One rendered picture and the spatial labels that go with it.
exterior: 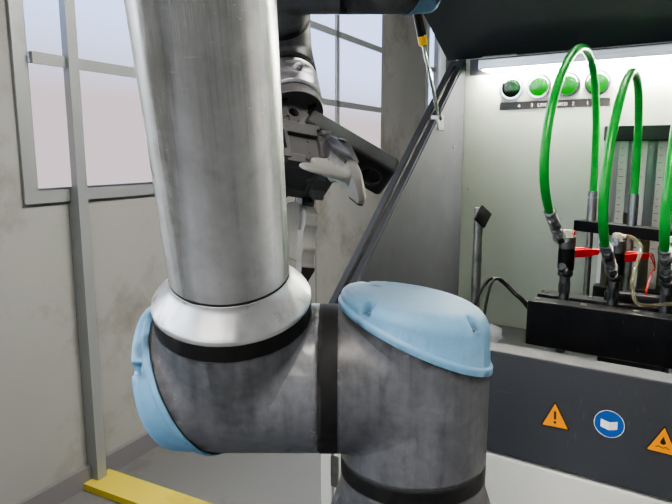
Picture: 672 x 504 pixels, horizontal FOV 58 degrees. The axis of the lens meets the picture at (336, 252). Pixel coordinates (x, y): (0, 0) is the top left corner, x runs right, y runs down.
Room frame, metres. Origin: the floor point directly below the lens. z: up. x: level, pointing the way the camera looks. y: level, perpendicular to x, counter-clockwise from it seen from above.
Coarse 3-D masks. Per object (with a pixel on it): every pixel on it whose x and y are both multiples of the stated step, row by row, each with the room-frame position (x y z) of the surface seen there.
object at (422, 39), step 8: (416, 16) 1.25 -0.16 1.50; (416, 24) 1.26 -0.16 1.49; (416, 32) 1.27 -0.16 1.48; (424, 32) 1.26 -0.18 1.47; (424, 40) 1.27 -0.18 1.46; (424, 48) 1.28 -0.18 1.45; (424, 56) 1.28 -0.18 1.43; (432, 80) 1.30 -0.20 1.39; (432, 88) 1.30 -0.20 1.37; (432, 96) 1.31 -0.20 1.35; (440, 120) 1.32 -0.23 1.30; (440, 128) 1.33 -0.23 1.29
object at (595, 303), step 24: (528, 312) 1.03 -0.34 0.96; (552, 312) 1.01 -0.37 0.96; (576, 312) 0.99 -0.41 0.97; (600, 312) 0.96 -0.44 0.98; (624, 312) 0.95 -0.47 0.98; (648, 312) 0.95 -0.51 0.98; (528, 336) 1.03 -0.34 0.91; (552, 336) 1.01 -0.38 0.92; (576, 336) 0.98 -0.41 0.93; (600, 336) 0.96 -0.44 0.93; (624, 336) 0.94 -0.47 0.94; (648, 336) 0.92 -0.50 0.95; (600, 360) 0.96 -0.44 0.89; (624, 360) 0.94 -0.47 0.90; (648, 360) 0.92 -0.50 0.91
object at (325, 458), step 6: (324, 456) 1.02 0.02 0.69; (330, 456) 1.01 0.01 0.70; (324, 462) 1.02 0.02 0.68; (330, 462) 1.01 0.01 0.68; (324, 468) 1.02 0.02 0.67; (330, 468) 1.01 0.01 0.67; (324, 474) 1.02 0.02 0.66; (330, 474) 1.01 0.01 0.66; (324, 480) 1.02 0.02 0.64; (330, 480) 1.01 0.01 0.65; (324, 486) 1.02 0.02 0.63; (330, 486) 1.01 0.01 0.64; (324, 492) 1.02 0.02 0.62; (330, 492) 1.01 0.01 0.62; (324, 498) 1.02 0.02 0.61; (330, 498) 1.01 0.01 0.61
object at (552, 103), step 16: (576, 48) 1.01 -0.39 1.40; (592, 64) 1.13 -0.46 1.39; (560, 80) 0.94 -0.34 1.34; (592, 80) 1.16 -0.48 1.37; (592, 96) 1.18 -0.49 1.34; (592, 112) 1.19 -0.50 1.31; (544, 128) 0.90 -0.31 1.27; (592, 128) 1.20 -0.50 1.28; (544, 144) 0.90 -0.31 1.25; (592, 144) 1.20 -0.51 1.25; (544, 160) 0.89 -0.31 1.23; (592, 160) 1.21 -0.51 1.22; (544, 176) 0.90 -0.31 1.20; (592, 176) 1.21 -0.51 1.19; (544, 192) 0.91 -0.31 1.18; (592, 192) 1.20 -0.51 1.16; (544, 208) 0.93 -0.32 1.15
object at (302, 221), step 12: (288, 204) 0.66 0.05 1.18; (300, 204) 0.66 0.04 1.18; (288, 216) 0.66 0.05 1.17; (300, 216) 0.66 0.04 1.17; (312, 216) 0.66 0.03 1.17; (288, 228) 0.66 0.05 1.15; (300, 228) 0.66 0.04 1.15; (312, 228) 0.66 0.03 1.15; (288, 240) 0.65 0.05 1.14; (300, 240) 0.65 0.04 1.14; (312, 240) 0.66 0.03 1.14; (300, 252) 0.65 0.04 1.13; (312, 252) 0.65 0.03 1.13; (300, 264) 0.65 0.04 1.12; (312, 264) 0.65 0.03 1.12
